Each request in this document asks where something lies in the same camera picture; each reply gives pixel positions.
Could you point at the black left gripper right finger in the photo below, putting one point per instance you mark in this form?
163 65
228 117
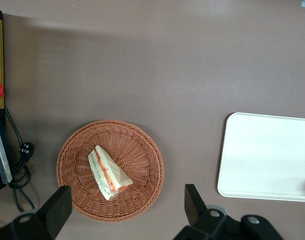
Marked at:
192 207

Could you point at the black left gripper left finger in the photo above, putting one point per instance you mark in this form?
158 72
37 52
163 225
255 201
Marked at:
56 212

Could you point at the wrapped triangle sandwich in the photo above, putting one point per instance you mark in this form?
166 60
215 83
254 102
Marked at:
106 170

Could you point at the brown round wicker basket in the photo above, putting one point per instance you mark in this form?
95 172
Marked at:
140 160

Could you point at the white plastic tray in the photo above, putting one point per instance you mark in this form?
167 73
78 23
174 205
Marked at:
262 155

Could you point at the silver metal bar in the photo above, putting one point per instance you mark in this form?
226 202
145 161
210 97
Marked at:
1 155

